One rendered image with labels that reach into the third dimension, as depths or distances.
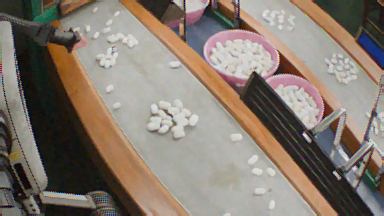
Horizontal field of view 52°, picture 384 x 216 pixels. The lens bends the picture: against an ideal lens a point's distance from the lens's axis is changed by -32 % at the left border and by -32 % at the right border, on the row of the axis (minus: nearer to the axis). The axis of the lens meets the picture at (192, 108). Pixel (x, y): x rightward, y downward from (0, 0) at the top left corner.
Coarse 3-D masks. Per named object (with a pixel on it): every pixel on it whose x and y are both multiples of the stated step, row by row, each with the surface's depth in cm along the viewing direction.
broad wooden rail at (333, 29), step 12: (288, 0) 218; (300, 0) 216; (312, 12) 209; (324, 12) 211; (324, 24) 203; (336, 24) 204; (336, 36) 197; (348, 36) 198; (348, 48) 191; (360, 48) 192; (360, 60) 186; (372, 60) 187; (372, 72) 180
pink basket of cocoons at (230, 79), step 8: (224, 32) 192; (232, 32) 193; (240, 32) 193; (248, 32) 192; (208, 40) 188; (216, 40) 191; (224, 40) 193; (232, 40) 194; (256, 40) 193; (264, 40) 190; (208, 48) 188; (264, 48) 191; (272, 48) 188; (208, 56) 186; (272, 56) 188; (216, 72) 181; (224, 72) 176; (272, 72) 177; (224, 80) 181; (232, 80) 178; (240, 80) 177; (232, 88) 183; (240, 88) 181
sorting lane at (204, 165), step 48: (96, 48) 192; (144, 48) 190; (144, 96) 173; (192, 96) 173; (144, 144) 160; (192, 144) 160; (240, 144) 159; (192, 192) 147; (240, 192) 146; (288, 192) 145
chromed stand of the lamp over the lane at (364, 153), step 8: (336, 112) 114; (344, 112) 116; (328, 120) 113; (344, 120) 119; (312, 128) 111; (320, 128) 111; (304, 136) 111; (312, 136) 110; (336, 136) 124; (336, 144) 126; (368, 144) 106; (336, 152) 129; (344, 152) 125; (360, 152) 105; (368, 152) 106; (344, 160) 124; (352, 160) 103; (360, 160) 104; (368, 160) 112; (344, 168) 102; (352, 168) 121; (360, 168) 116; (336, 176) 102; (360, 176) 117; (352, 184) 122
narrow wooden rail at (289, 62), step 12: (228, 12) 207; (240, 12) 203; (240, 24) 203; (252, 24) 197; (252, 36) 199; (264, 36) 192; (276, 48) 187; (288, 48) 187; (288, 60) 183; (300, 60) 183; (288, 72) 187; (300, 72) 178; (312, 72) 178; (312, 84) 174; (324, 96) 170; (324, 108) 171; (336, 108) 165; (336, 120) 165; (348, 120) 161; (336, 132) 168; (348, 132) 159; (360, 132) 156; (348, 144) 161; (360, 144) 153; (372, 156) 148; (372, 168) 148
